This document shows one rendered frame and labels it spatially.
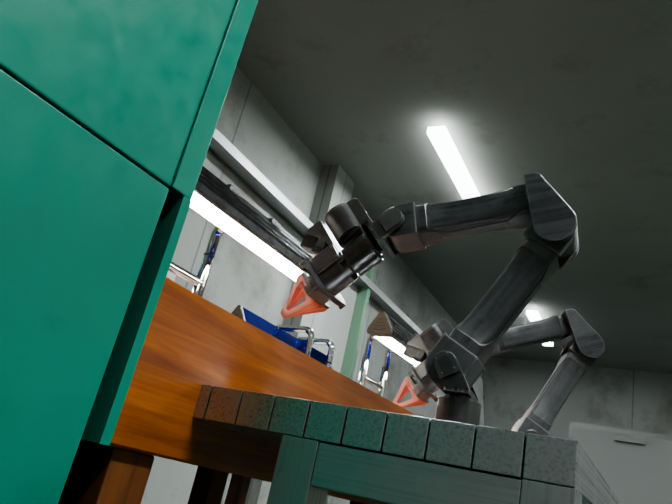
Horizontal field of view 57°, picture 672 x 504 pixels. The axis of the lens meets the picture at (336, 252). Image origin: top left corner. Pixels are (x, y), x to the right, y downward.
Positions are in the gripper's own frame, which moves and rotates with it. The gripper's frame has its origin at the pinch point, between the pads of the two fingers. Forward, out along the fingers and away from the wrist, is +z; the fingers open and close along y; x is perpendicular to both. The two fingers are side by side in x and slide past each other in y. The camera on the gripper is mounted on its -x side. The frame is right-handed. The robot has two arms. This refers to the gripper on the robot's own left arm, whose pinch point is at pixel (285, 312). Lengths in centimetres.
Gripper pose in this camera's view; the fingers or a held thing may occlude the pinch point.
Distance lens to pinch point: 109.3
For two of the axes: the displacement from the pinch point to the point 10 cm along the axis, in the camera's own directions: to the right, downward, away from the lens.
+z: -7.8, 6.0, 1.7
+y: -4.9, -4.2, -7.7
